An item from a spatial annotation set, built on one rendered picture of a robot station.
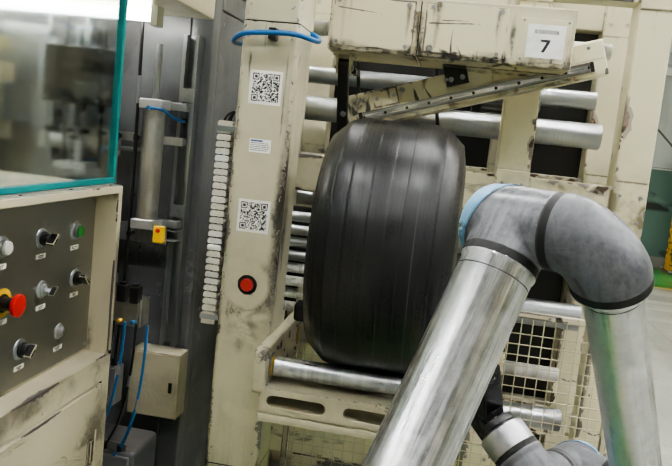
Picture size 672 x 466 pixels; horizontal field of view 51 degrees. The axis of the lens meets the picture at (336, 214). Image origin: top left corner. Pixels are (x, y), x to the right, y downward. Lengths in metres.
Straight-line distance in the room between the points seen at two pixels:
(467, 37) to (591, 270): 0.95
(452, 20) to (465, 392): 1.08
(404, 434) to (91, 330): 0.88
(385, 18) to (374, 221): 0.65
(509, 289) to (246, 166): 0.79
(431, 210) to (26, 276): 0.76
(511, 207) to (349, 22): 0.93
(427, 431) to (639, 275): 0.35
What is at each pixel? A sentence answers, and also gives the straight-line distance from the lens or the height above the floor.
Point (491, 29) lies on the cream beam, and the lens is 1.84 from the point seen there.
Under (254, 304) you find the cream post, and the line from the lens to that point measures 1.66.
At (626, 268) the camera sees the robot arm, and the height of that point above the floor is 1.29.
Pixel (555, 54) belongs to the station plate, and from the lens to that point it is 1.85.
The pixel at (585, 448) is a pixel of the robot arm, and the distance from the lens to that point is 1.50.
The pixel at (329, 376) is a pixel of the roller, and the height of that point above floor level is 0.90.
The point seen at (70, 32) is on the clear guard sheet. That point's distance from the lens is 1.43.
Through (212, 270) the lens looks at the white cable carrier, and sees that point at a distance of 1.69.
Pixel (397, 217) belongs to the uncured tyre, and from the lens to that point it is 1.38.
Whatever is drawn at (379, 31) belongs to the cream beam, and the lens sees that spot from 1.85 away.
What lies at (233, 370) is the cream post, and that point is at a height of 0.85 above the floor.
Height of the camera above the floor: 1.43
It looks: 6 degrees down
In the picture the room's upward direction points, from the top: 6 degrees clockwise
